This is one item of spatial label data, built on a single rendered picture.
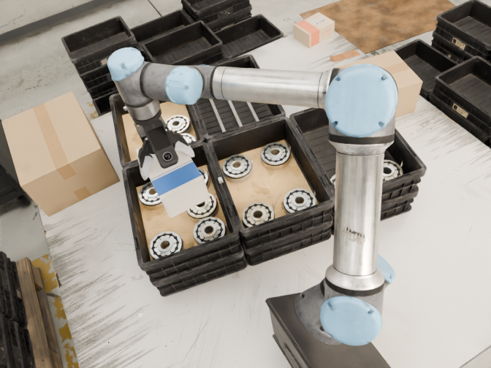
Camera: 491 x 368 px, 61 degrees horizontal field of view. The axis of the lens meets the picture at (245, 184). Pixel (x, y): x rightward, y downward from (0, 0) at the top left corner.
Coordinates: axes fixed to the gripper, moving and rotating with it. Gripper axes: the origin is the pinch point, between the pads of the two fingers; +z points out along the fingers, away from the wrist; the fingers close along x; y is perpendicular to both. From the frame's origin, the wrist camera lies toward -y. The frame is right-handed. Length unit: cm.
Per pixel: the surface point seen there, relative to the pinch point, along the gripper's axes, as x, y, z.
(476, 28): -207, 64, 72
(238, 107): -38, 40, 28
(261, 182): -26.8, 2.3, 27.8
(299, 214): -27.4, -20.9, 17.9
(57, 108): 26, 76, 20
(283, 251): -21.8, -19.2, 37.7
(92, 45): -1, 184, 61
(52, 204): 42, 43, 35
